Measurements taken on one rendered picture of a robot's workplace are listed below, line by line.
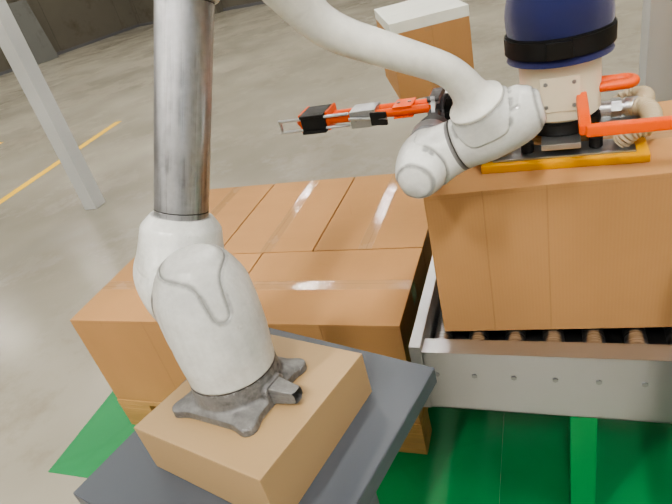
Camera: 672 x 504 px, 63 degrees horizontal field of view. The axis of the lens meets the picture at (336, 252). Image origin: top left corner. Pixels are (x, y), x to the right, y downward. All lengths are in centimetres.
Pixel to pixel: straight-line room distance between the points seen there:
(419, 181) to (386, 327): 61
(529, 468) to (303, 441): 107
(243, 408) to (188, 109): 51
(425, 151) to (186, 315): 52
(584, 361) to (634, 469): 63
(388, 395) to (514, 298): 47
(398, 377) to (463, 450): 85
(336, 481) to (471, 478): 93
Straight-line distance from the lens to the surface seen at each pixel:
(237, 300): 86
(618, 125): 113
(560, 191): 124
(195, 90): 100
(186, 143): 100
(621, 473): 188
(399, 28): 295
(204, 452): 93
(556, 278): 136
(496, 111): 100
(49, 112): 463
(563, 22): 124
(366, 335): 157
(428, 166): 102
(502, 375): 137
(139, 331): 198
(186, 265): 86
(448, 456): 190
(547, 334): 145
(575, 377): 137
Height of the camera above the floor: 151
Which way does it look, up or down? 30 degrees down
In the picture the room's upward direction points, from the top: 15 degrees counter-clockwise
